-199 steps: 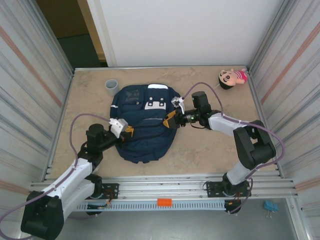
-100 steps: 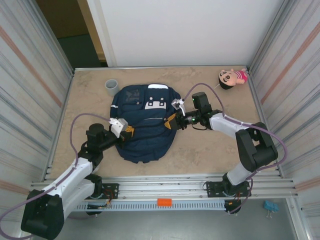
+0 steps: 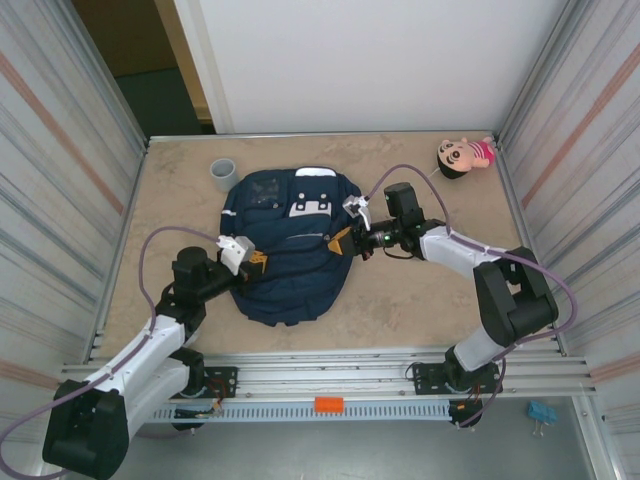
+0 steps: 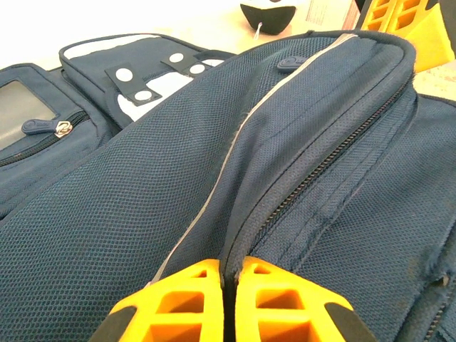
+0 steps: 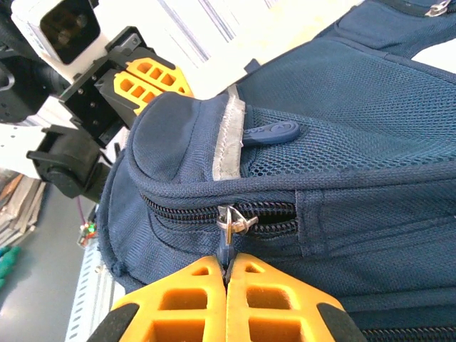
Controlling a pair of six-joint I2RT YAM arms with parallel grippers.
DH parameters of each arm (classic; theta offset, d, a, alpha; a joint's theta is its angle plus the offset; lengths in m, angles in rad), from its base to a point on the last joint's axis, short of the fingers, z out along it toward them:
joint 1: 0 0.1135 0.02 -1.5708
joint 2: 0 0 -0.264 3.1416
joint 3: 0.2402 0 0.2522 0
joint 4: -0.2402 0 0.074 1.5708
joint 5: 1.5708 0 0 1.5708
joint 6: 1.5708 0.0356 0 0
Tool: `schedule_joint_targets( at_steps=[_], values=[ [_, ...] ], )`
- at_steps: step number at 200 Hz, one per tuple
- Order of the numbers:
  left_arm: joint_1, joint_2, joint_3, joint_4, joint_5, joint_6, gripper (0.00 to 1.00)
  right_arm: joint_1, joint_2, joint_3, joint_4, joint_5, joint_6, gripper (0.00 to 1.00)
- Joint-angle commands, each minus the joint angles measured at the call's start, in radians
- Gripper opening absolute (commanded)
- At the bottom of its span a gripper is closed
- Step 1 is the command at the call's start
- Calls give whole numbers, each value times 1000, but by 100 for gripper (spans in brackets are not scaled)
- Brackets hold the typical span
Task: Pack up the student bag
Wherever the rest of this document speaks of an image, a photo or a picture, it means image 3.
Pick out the navy blue student backpack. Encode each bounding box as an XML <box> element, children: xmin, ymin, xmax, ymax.
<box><xmin>219</xmin><ymin>167</ymin><xmax>365</xmax><ymax>329</ymax></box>

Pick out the grey plastic cup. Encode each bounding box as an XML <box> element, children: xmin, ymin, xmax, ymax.
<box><xmin>208</xmin><ymin>157</ymin><xmax>240</xmax><ymax>193</ymax></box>

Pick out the cartoon boy plush doll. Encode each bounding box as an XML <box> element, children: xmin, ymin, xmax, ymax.
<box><xmin>428</xmin><ymin>135</ymin><xmax>498</xmax><ymax>182</ymax></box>

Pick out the aluminium table edge strip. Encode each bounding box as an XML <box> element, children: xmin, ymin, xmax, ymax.
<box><xmin>146</xmin><ymin>130</ymin><xmax>501</xmax><ymax>143</ymax></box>

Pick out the blue binder clip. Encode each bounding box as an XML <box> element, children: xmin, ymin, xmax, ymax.
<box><xmin>526</xmin><ymin>398</ymin><xmax>560</xmax><ymax>441</ymax></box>

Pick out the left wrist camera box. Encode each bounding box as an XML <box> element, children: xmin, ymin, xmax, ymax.
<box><xmin>216</xmin><ymin>234</ymin><xmax>257</xmax><ymax>276</ymax></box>

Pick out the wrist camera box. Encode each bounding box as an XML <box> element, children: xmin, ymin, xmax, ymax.
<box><xmin>342</xmin><ymin>194</ymin><xmax>374</xmax><ymax>232</ymax></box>
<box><xmin>216</xmin><ymin>234</ymin><xmax>257</xmax><ymax>276</ymax></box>

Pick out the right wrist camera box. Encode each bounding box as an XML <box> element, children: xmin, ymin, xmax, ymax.
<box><xmin>342</xmin><ymin>194</ymin><xmax>374</xmax><ymax>232</ymax></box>

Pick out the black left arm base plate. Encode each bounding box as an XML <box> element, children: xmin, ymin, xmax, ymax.
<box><xmin>174</xmin><ymin>366</ymin><xmax>239</xmax><ymax>400</ymax></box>

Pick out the aluminium frame profile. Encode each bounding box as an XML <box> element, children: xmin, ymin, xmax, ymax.
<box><xmin>492</xmin><ymin>134</ymin><xmax>569</xmax><ymax>356</ymax></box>
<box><xmin>87</xmin><ymin>139</ymin><xmax>152</xmax><ymax>364</ymax></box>

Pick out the aluminium mounting rail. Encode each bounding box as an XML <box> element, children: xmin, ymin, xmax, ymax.
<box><xmin>53</xmin><ymin>347</ymin><xmax>600</xmax><ymax>406</ymax></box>

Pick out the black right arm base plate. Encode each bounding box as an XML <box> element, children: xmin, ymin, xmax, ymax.
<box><xmin>410</xmin><ymin>360</ymin><xmax>504</xmax><ymax>397</ymax></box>

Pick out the grey slotted cable duct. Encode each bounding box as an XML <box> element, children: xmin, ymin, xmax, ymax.
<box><xmin>149</xmin><ymin>402</ymin><xmax>454</xmax><ymax>425</ymax></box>

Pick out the white door frame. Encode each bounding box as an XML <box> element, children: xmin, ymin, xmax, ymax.
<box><xmin>153</xmin><ymin>0</ymin><xmax>235</xmax><ymax>135</ymax></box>

